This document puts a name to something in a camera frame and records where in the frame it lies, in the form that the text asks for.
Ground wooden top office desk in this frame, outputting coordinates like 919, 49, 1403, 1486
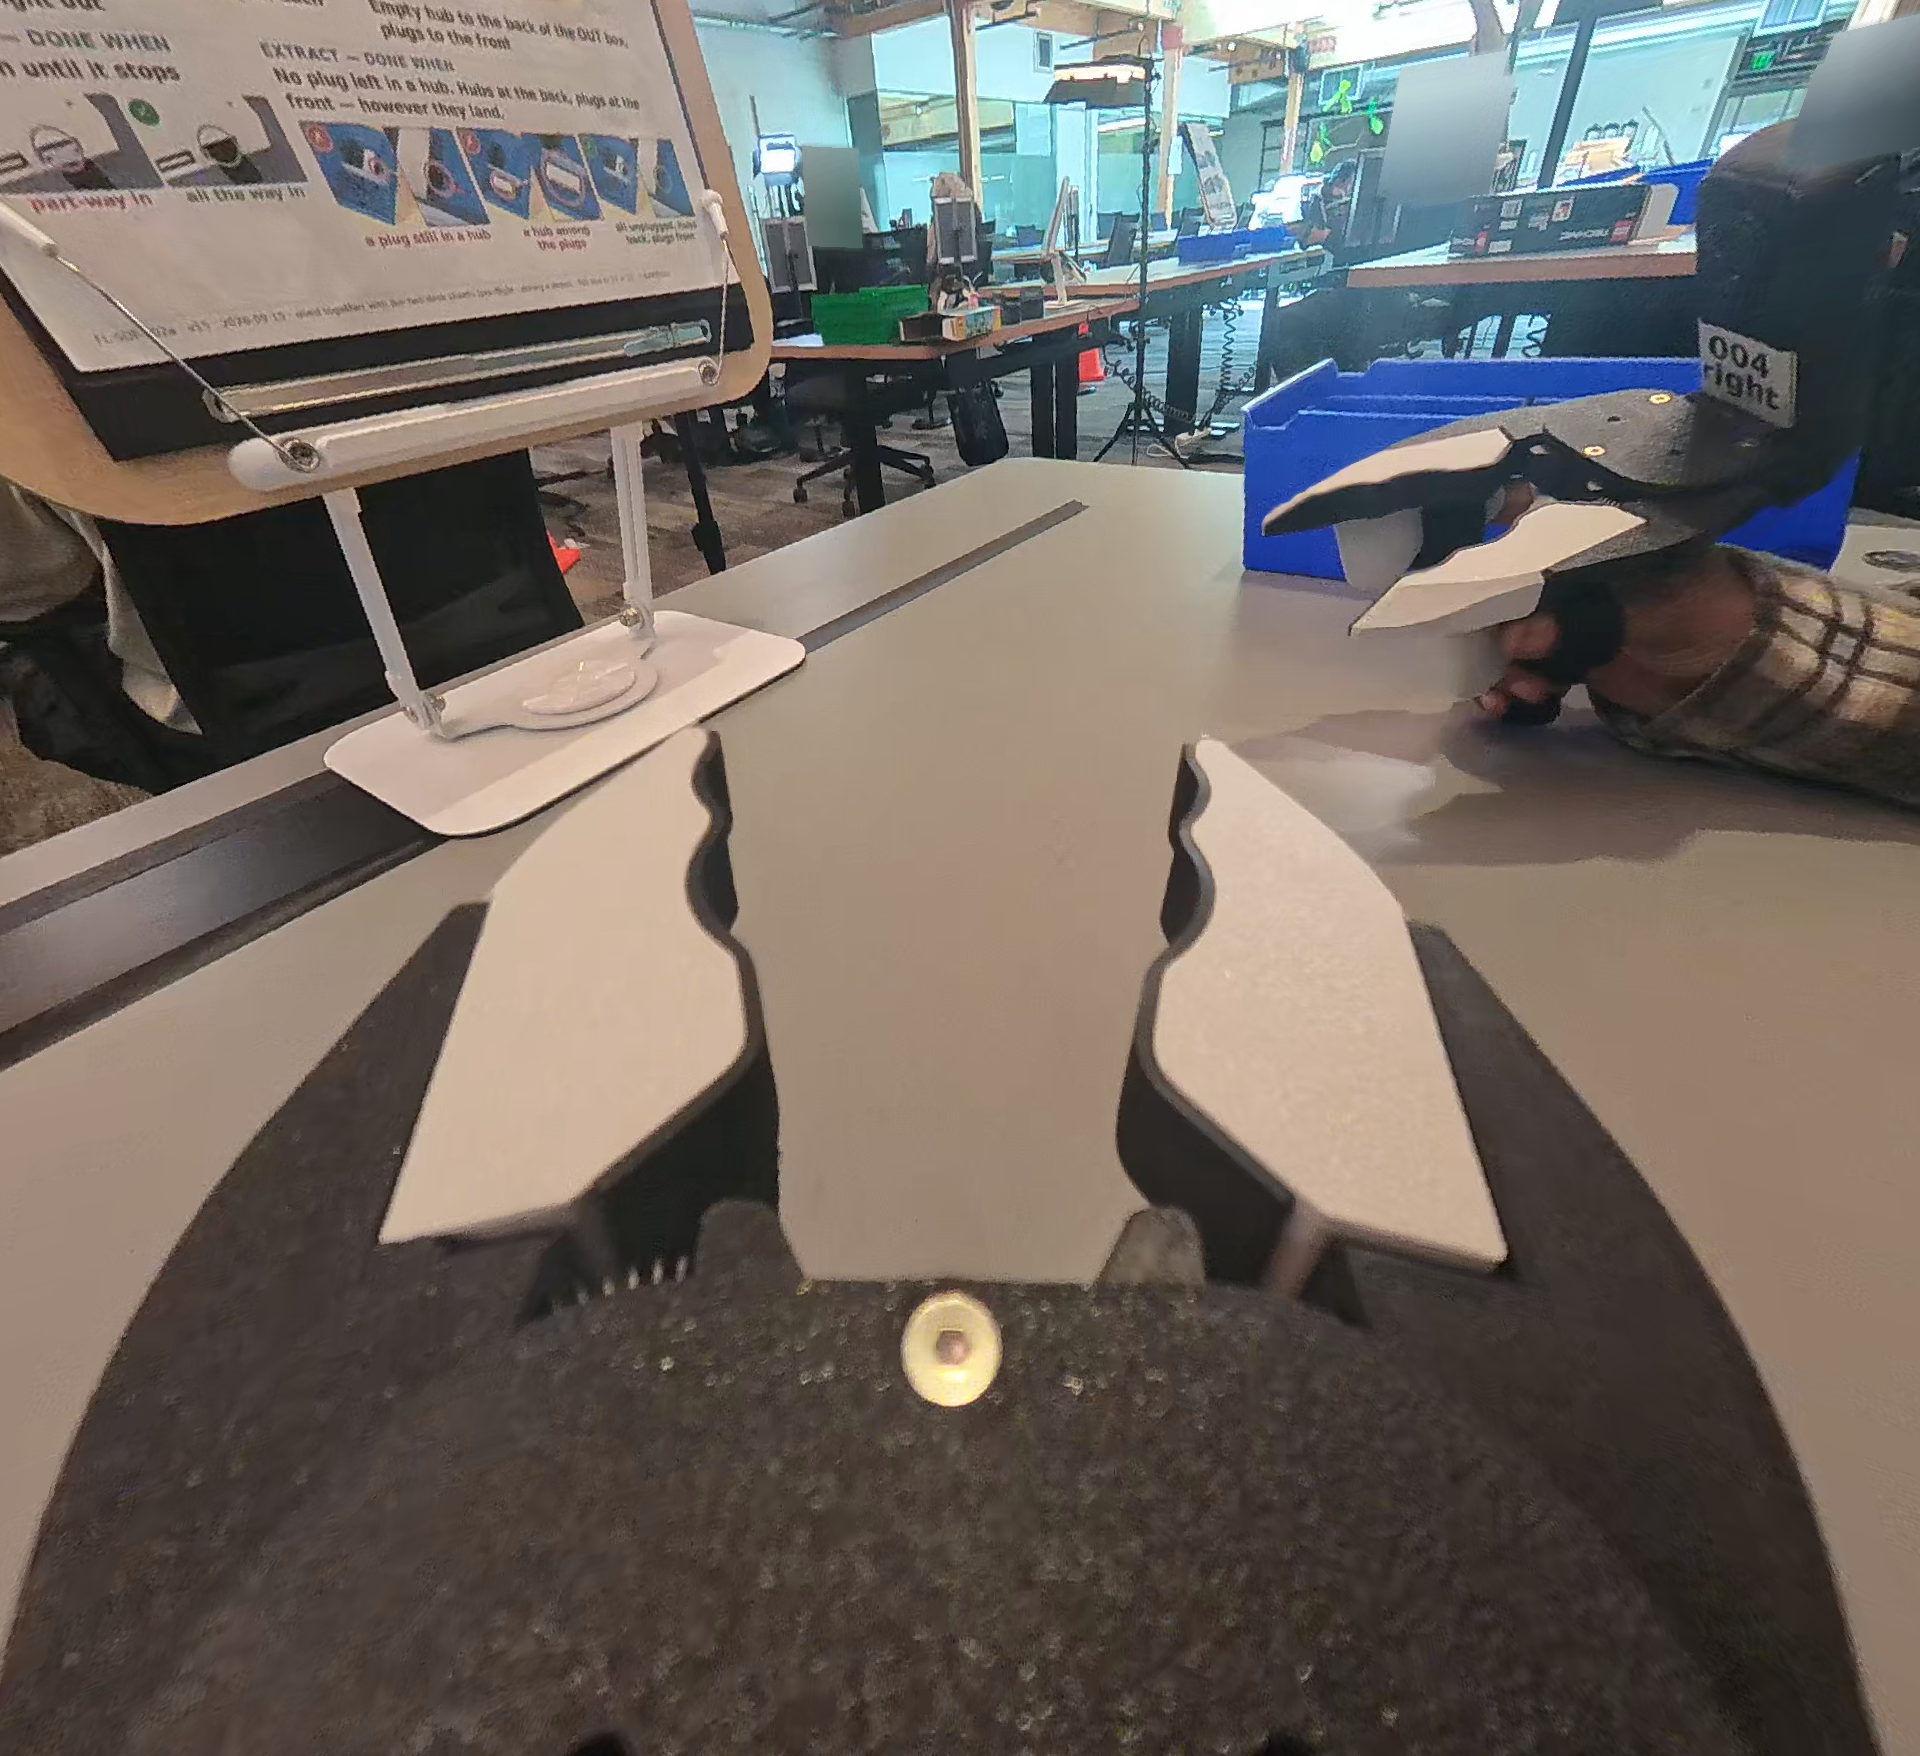
768, 293, 1150, 512

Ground black office chair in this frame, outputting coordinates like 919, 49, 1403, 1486
787, 370, 940, 517

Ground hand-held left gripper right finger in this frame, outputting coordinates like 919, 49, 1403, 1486
1118, 741, 1508, 1296

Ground instruction board on stand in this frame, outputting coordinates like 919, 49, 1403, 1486
0, 0, 812, 835

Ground green crate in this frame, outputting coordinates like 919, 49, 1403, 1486
810, 283, 932, 345

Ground person's right forearm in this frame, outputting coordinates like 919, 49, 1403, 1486
1589, 556, 1920, 813

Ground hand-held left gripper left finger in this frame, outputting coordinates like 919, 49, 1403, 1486
380, 727, 782, 1288

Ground blue plastic bin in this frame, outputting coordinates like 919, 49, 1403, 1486
1243, 357, 1862, 582

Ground black tripod light stand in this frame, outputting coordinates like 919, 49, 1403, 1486
1044, 52, 1194, 467

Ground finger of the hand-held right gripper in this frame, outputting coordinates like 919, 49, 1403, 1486
1347, 504, 1651, 640
1261, 425, 1520, 540

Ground person's right hand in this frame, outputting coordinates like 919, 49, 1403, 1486
1474, 540, 1796, 734

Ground black cardboard box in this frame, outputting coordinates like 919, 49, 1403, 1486
1447, 184, 1661, 260

